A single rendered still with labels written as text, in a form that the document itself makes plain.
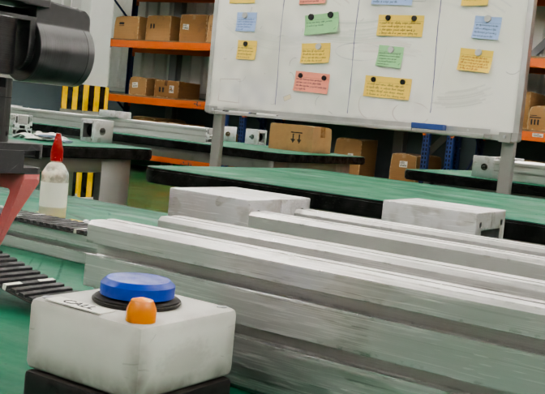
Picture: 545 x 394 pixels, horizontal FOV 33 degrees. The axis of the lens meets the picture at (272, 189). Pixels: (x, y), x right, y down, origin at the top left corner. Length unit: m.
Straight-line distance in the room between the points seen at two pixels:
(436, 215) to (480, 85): 2.70
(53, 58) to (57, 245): 0.25
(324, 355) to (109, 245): 0.17
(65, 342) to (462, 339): 0.20
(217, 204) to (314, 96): 3.15
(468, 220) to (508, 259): 0.23
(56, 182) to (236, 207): 0.53
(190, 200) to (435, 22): 2.95
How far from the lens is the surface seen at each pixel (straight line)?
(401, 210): 0.93
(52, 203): 1.28
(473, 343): 0.49
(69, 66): 0.83
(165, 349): 0.47
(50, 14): 0.83
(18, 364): 0.60
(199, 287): 0.58
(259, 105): 4.10
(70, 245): 0.98
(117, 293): 0.49
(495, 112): 3.58
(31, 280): 0.76
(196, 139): 5.17
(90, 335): 0.47
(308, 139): 5.19
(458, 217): 0.91
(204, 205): 0.81
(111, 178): 3.71
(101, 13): 8.91
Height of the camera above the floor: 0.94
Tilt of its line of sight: 4 degrees down
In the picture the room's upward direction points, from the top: 6 degrees clockwise
